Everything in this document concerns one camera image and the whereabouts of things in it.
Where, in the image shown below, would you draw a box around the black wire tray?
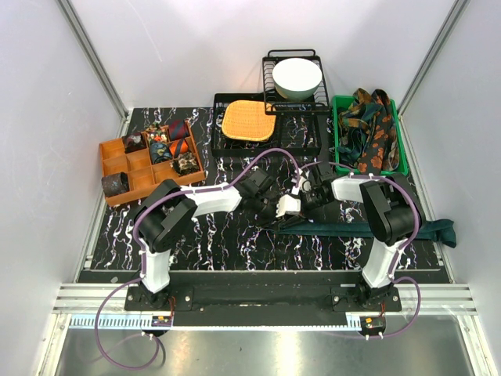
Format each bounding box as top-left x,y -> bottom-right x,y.
210,92 -> 322,157

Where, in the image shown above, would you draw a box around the rolled blue paisley tie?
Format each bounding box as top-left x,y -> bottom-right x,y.
150,142 -> 173,165

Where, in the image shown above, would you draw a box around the brown teal patterned tie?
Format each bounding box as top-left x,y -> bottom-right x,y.
337,88 -> 379,150

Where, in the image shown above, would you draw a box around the navy tie orange flowers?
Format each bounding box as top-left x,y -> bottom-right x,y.
355,89 -> 400,175

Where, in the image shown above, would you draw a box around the purple cable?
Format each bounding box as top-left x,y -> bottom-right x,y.
93,147 -> 301,371
299,161 -> 424,340

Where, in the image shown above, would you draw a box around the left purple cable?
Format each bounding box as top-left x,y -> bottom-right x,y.
93,147 -> 301,371

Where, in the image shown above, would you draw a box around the black wire dish rack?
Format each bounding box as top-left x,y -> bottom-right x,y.
261,49 -> 330,115

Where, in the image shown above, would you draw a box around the orange woven pot holder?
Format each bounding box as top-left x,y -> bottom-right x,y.
222,99 -> 276,142

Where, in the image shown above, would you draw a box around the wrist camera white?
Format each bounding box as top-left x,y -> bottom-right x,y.
276,194 -> 301,218
295,175 -> 312,194

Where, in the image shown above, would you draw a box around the rolled colourful floral tie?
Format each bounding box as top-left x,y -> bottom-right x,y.
146,126 -> 170,144

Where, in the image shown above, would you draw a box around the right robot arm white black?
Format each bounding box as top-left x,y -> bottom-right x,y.
276,162 -> 422,311

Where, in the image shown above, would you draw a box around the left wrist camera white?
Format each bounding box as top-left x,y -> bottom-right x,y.
276,194 -> 301,218

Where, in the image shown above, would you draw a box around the rolled maroon striped tie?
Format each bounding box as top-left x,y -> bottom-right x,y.
168,120 -> 190,141

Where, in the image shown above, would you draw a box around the brown blue tie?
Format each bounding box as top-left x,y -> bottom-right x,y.
101,172 -> 129,197

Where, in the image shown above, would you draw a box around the orange wooden divided box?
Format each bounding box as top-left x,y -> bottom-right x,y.
99,120 -> 206,207

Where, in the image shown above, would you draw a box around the rolled dark floral tie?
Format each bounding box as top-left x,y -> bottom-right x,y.
121,132 -> 146,154

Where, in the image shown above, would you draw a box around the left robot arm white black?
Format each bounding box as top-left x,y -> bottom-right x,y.
133,168 -> 276,310

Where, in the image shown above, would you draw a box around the white bowl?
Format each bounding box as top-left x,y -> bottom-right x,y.
272,58 -> 323,101

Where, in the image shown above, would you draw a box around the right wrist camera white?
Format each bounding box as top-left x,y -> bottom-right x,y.
295,175 -> 312,194

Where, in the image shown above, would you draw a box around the dark green tie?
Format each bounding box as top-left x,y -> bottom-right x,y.
272,219 -> 457,248

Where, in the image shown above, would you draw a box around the rolled beige patterned tie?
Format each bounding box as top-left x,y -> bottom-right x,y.
171,152 -> 200,176

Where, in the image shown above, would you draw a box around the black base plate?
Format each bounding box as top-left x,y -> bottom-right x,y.
124,271 -> 402,330

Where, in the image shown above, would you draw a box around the green plastic bin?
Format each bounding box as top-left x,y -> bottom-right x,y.
332,88 -> 409,175

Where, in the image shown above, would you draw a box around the rolled navy orange striped tie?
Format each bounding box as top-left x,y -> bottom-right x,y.
169,137 -> 193,158

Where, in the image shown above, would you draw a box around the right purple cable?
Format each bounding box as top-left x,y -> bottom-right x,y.
299,161 -> 424,340

